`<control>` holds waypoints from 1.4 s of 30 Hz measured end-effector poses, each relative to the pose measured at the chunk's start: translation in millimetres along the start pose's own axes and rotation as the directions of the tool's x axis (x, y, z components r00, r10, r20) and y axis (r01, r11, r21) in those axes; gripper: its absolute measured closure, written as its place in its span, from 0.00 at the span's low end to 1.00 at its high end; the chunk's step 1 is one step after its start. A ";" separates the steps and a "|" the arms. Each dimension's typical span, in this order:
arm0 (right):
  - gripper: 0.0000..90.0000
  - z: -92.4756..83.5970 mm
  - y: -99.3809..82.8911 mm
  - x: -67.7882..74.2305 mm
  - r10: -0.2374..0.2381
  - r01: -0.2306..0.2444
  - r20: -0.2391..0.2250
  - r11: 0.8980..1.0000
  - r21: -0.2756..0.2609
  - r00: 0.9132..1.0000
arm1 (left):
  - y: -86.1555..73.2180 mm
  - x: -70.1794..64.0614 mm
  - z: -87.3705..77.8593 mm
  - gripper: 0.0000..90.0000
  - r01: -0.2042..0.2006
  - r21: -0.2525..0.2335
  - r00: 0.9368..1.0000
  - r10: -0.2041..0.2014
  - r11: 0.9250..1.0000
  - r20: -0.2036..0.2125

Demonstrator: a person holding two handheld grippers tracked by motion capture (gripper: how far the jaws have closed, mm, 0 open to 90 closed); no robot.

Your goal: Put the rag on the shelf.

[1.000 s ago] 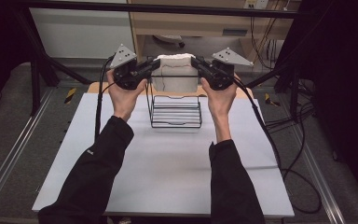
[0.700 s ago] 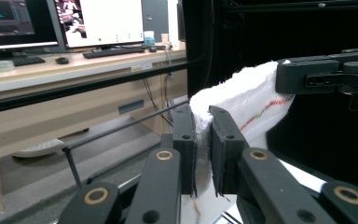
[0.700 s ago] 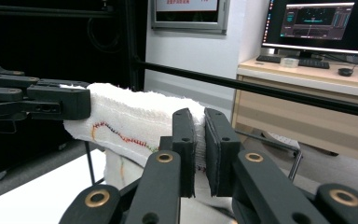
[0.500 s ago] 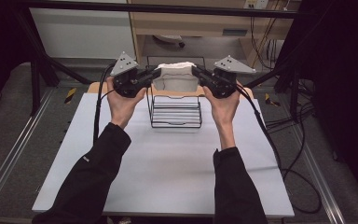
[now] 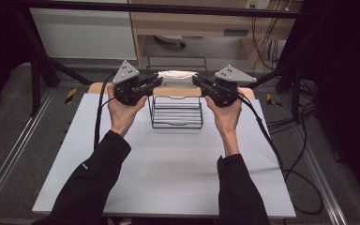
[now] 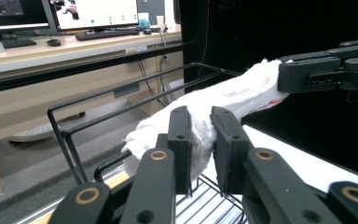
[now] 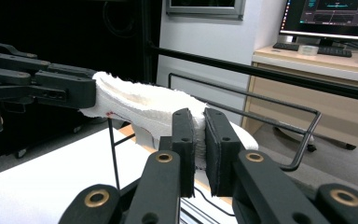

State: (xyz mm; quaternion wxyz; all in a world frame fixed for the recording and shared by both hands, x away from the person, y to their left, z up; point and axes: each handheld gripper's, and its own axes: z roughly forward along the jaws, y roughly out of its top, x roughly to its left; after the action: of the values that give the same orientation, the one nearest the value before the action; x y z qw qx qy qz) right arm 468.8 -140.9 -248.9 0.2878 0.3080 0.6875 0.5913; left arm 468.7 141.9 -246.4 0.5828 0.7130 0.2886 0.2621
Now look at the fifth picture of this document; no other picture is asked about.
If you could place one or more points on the tan wooden board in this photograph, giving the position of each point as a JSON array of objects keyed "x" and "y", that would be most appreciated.
[{"x": 96, "y": 88}]

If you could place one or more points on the person's left hand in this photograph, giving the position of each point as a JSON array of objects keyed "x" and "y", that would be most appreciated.
[{"x": 123, "y": 115}]

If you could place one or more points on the black curtain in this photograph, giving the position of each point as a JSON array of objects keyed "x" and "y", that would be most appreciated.
[{"x": 340, "y": 78}]

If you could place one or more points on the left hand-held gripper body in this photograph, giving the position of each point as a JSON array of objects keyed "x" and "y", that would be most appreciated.
[{"x": 126, "y": 87}]

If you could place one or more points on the white cabinet panel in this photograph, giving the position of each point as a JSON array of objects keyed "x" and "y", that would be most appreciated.
[{"x": 81, "y": 34}]

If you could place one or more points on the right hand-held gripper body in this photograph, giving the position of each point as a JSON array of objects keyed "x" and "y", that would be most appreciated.
[{"x": 228, "y": 90}]

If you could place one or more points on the light wooden desk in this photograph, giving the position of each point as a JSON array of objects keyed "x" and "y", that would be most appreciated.
[{"x": 197, "y": 26}]

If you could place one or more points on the black metal frame bar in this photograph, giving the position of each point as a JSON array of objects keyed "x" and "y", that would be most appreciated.
[{"x": 156, "y": 8}]

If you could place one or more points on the black metal stand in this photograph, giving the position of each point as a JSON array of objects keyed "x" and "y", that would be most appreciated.
[{"x": 39, "y": 75}]

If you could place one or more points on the person's right hand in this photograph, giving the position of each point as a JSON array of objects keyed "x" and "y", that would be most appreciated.
[{"x": 228, "y": 118}]

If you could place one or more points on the white towel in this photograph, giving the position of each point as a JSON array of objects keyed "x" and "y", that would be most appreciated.
[{"x": 177, "y": 75}]

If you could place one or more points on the white device under desk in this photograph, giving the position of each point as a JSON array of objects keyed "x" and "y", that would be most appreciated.
[{"x": 170, "y": 38}]

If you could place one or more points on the aluminium floor rail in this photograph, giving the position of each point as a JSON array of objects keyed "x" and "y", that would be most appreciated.
[
  {"x": 9, "y": 162},
  {"x": 322, "y": 184}
]

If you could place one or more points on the white wall socket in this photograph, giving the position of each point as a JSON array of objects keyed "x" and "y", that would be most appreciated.
[{"x": 258, "y": 3}]

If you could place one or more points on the yellow black floor tape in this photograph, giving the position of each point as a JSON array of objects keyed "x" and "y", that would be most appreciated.
[
  {"x": 273, "y": 100},
  {"x": 70, "y": 95}
]

